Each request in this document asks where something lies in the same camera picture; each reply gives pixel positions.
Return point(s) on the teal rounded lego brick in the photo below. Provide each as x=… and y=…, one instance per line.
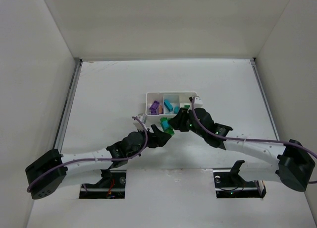
x=165, y=125

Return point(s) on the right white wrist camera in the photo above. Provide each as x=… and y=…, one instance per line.
x=196, y=102

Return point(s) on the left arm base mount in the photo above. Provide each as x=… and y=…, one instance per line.
x=110, y=187

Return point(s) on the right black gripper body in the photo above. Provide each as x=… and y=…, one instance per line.
x=181, y=119

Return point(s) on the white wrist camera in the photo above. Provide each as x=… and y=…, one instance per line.
x=196, y=102
x=140, y=122

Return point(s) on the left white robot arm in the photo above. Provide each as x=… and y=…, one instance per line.
x=51, y=170

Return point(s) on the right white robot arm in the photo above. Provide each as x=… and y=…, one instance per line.
x=286, y=162

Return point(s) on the purple lego plate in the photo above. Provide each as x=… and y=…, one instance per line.
x=154, y=106

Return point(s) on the aluminium rail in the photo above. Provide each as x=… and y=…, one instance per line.
x=257, y=76
x=62, y=127

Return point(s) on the purple curved lego brick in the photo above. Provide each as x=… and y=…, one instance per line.
x=153, y=112

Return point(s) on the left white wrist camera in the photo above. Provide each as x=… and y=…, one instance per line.
x=140, y=122

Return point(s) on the small teal lego brick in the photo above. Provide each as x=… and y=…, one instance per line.
x=176, y=110

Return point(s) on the right aluminium rail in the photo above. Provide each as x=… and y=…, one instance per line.
x=257, y=76

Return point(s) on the white three-compartment tray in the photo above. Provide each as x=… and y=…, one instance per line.
x=177, y=99

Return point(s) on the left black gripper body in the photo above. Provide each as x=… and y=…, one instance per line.
x=153, y=138

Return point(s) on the left aluminium rail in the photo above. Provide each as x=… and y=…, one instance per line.
x=62, y=127

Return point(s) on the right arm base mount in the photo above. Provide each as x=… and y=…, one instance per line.
x=229, y=184

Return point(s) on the green lego brick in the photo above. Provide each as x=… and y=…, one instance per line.
x=162, y=119
x=170, y=131

